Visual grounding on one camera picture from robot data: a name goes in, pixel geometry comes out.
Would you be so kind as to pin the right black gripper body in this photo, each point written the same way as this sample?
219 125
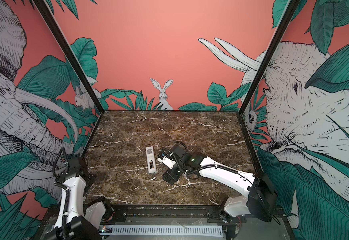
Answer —
175 173

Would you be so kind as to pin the white remote control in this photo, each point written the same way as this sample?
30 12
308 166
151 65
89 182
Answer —
151 166

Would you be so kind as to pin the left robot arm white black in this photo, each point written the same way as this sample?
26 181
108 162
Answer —
73 223

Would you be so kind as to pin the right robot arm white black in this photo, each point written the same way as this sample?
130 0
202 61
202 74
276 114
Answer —
258 194

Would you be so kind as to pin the small green circuit board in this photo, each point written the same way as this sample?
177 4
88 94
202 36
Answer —
105 229

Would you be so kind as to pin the white ribbed cable duct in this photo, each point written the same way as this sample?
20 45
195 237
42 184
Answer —
165 230

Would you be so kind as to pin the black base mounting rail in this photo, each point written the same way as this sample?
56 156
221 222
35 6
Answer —
212 213

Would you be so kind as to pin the left black frame post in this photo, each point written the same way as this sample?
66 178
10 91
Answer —
46 14

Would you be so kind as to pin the black frame post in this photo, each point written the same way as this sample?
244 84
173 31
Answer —
281 28
46 14

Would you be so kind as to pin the right black frame post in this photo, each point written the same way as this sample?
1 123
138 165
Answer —
281 28

